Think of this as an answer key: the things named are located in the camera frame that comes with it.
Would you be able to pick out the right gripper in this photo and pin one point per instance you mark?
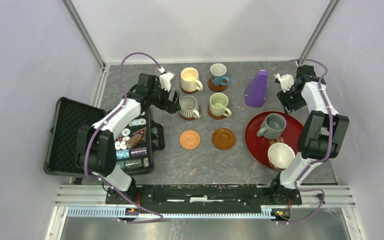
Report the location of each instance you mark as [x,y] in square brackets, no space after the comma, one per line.
[282,96]

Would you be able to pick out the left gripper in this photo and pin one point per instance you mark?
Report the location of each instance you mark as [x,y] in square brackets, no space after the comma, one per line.
[171,107]

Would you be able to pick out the brown wooden coaster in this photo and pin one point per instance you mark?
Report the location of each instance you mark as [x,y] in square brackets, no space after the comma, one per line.
[189,92]
[223,139]
[214,88]
[213,116]
[194,117]

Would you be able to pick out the grey ribbed mug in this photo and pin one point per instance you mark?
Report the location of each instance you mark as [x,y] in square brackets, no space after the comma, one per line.
[189,106]

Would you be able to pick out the cream ribbed mug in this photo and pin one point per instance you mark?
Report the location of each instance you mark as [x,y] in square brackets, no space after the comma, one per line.
[190,80]

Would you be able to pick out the plain grey mug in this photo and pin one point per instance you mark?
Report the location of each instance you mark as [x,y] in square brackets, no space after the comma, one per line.
[272,127]

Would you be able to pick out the woven rattan coaster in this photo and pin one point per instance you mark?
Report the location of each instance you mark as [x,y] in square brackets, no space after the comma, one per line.
[190,139]

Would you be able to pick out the pale green cup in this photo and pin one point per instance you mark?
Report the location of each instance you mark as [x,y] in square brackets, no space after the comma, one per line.
[218,105]

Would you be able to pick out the blue white cup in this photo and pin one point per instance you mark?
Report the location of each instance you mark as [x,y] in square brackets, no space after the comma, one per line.
[218,76]

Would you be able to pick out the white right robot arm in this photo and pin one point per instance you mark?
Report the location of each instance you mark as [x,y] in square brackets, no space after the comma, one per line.
[323,133]

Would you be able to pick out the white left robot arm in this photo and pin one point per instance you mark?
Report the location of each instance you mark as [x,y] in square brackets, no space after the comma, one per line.
[95,144]

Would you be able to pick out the purple plastic object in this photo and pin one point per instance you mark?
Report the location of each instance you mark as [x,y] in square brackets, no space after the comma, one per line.
[255,92]

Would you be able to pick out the all in triangle card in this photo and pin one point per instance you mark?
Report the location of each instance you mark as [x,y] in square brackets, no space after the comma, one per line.
[140,134]

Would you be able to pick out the black poker chip case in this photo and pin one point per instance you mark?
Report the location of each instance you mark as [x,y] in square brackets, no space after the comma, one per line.
[70,115]

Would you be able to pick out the brown poker chip stack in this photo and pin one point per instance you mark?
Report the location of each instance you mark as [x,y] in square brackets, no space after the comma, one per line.
[132,142]

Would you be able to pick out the red round tray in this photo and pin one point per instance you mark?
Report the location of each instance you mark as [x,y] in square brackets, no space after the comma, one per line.
[258,146]

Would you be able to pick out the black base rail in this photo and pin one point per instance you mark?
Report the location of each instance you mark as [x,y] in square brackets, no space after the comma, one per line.
[211,198]

